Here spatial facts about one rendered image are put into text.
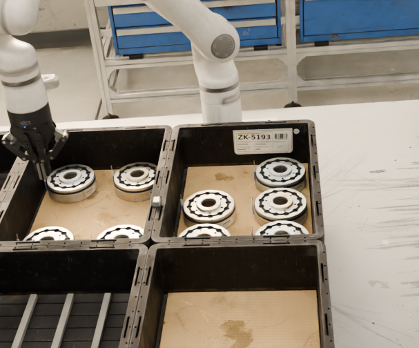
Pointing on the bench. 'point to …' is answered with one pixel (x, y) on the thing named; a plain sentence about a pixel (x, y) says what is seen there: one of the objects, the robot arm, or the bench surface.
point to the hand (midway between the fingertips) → (43, 168)
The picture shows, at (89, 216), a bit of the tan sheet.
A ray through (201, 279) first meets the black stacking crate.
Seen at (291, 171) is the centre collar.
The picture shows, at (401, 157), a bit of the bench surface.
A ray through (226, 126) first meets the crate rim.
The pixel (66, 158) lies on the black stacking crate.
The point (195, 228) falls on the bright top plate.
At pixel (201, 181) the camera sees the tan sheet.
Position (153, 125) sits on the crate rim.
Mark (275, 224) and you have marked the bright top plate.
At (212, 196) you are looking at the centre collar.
